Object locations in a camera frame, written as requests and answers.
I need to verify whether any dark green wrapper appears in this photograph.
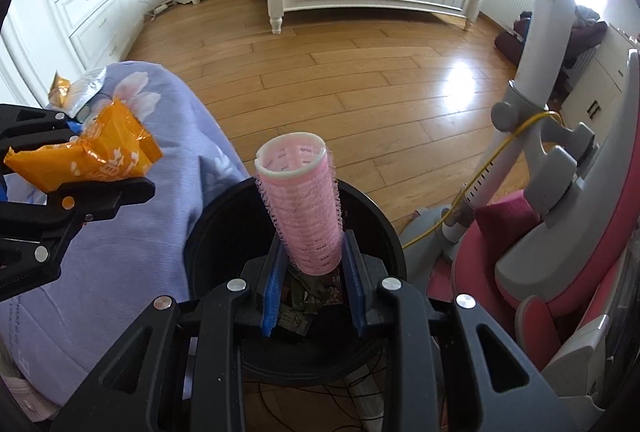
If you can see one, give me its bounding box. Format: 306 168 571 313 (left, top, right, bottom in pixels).
277 269 351 338

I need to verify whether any white grey floor stand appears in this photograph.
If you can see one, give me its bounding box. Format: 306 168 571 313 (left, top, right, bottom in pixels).
400 0 598 258

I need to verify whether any pink chair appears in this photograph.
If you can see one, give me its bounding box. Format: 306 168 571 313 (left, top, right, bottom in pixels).
425 47 640 413

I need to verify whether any yellow cable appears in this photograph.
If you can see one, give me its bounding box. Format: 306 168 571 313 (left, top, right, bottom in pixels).
400 111 563 250

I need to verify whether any grey clothes pile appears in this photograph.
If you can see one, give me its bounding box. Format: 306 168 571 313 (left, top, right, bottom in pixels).
570 4 608 58

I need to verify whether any orange snack packet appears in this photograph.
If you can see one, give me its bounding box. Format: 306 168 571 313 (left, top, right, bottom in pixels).
4 96 165 194

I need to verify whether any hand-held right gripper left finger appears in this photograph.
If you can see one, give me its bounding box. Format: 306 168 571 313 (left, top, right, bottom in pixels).
65 229 288 432

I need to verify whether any yellow foil packet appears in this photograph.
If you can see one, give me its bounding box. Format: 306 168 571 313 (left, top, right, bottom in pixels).
47 66 108 120

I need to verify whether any black trash bin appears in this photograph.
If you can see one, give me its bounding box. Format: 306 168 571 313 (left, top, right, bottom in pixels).
182 177 408 388

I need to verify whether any dark red armchair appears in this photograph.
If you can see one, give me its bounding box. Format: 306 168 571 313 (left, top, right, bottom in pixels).
495 9 608 73

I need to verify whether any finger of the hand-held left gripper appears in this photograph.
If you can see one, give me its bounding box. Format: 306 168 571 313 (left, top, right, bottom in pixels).
0 102 83 173
0 176 156 303

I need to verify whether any purple floral tablecloth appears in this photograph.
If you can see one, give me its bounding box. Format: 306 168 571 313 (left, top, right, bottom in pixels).
0 59 251 413

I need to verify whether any pink hair roller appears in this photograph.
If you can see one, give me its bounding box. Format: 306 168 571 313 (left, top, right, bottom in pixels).
254 131 346 277

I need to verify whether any white dresser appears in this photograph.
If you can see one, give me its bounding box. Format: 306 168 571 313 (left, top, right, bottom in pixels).
560 24 640 118

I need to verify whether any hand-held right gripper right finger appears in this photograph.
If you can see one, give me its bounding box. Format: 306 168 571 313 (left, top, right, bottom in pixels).
342 229 556 432

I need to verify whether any white radiator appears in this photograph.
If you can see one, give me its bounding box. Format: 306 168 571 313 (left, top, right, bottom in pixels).
505 0 538 30

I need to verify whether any black cable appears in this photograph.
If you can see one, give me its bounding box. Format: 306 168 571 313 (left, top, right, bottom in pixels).
245 362 386 432

